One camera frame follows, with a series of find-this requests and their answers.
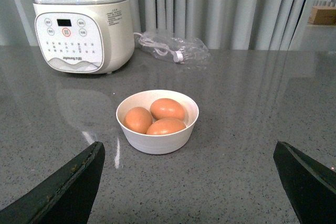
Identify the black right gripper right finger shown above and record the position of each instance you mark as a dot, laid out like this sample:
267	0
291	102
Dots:
309	185

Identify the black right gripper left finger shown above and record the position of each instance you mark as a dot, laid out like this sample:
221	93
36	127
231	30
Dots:
66	196

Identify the brown egg bowl left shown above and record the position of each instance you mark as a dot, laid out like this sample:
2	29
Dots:
138	119

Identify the brown egg bowl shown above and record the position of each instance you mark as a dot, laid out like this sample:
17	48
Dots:
166	126
138	119

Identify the brown egg bowl front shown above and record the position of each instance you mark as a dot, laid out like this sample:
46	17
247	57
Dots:
166	126

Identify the brown egg in bowl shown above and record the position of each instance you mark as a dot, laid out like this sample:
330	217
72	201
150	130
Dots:
167	108

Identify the cardboard box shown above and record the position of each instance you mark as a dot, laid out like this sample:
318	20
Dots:
322	15

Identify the white bowl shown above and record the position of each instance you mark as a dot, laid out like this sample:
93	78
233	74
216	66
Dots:
158	144

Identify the white Joyoung blender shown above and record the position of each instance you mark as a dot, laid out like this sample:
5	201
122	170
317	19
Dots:
84	36

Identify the clear plastic bag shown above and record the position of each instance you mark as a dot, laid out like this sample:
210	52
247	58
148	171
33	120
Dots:
166	46

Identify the grey curtain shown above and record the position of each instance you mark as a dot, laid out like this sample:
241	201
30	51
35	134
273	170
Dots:
228	24

